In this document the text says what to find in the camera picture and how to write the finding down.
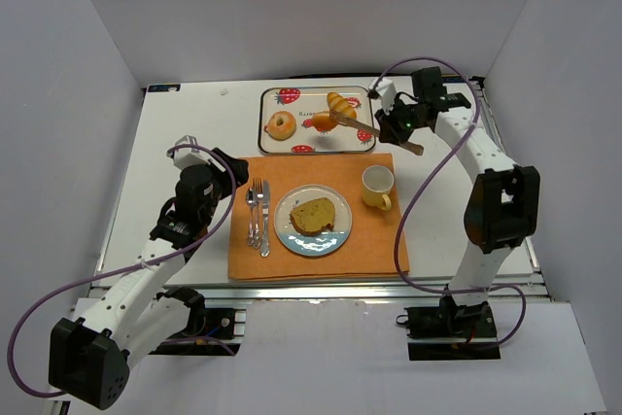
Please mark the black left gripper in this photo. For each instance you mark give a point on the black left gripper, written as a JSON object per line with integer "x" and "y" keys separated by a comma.
{"x": 231, "y": 170}

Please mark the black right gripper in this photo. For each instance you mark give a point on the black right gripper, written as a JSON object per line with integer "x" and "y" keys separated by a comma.
{"x": 390, "y": 125}

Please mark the metal serving tongs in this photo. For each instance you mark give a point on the metal serving tongs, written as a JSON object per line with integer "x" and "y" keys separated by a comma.
{"x": 344, "y": 120}

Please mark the glossy orange bun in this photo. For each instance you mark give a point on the glossy orange bun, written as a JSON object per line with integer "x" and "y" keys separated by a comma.
{"x": 324, "y": 122}

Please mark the sliced loaf cake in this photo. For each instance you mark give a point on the sliced loaf cake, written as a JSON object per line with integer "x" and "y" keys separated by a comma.
{"x": 313, "y": 217}

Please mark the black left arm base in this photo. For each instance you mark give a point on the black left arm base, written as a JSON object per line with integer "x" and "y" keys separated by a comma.
{"x": 209, "y": 332}

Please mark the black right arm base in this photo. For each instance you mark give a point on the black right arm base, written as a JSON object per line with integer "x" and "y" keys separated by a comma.
{"x": 432, "y": 336}

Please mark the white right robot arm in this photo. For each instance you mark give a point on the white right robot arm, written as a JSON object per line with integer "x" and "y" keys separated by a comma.
{"x": 501, "y": 211}

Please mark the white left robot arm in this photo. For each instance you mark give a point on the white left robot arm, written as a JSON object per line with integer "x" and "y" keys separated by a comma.
{"x": 91, "y": 356}

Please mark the striped bread roll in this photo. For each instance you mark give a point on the striped bread roll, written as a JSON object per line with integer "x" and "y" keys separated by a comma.
{"x": 338, "y": 103}

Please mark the silver spoon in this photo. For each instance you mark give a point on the silver spoon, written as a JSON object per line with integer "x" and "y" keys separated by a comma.
{"x": 250, "y": 200}

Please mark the silver fork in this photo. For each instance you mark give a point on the silver fork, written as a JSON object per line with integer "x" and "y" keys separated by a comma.
{"x": 257, "y": 187}

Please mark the yellow mug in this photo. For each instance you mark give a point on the yellow mug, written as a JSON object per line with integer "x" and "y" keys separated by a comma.
{"x": 377, "y": 183}

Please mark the silver table knife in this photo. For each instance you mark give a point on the silver table knife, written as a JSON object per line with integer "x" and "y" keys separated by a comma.
{"x": 265, "y": 202}

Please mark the sugared donut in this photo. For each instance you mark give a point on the sugared donut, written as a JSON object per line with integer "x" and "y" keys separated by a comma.
{"x": 281, "y": 125}

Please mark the orange cloth placemat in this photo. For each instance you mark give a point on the orange cloth placemat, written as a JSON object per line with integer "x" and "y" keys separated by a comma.
{"x": 369, "y": 249}

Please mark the left corner label sticker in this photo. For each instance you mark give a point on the left corner label sticker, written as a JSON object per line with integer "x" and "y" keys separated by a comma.
{"x": 163, "y": 88}

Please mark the white strawberry tray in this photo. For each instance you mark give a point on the white strawberry tray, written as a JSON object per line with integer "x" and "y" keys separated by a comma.
{"x": 302, "y": 103}

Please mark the white blue ceramic plate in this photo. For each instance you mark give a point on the white blue ceramic plate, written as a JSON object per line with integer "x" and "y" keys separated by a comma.
{"x": 324, "y": 243}

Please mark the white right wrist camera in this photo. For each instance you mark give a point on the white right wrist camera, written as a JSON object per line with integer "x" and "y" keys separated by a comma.
{"x": 384, "y": 91}

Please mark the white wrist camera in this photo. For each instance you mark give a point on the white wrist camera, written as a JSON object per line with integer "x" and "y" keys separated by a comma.
{"x": 384, "y": 91}
{"x": 186, "y": 157}

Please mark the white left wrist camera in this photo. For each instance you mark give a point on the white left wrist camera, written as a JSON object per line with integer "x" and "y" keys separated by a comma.
{"x": 186, "y": 157}

